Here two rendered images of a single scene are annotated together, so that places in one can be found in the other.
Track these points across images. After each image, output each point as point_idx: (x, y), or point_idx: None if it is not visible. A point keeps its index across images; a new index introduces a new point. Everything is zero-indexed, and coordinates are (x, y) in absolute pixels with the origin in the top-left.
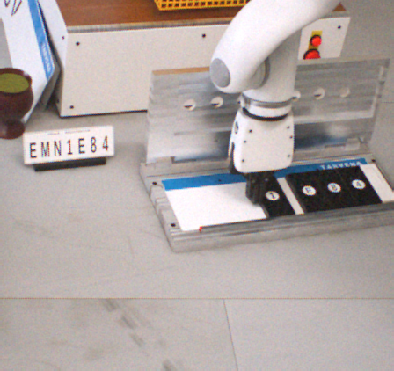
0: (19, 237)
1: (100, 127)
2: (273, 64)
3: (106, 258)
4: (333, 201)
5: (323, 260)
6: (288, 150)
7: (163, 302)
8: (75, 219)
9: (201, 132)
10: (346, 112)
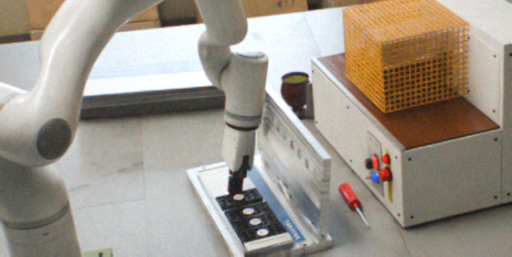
0: (193, 132)
1: None
2: (224, 77)
3: (178, 158)
4: (239, 222)
5: (186, 233)
6: (232, 157)
7: (140, 179)
8: (213, 145)
9: (271, 144)
10: (315, 195)
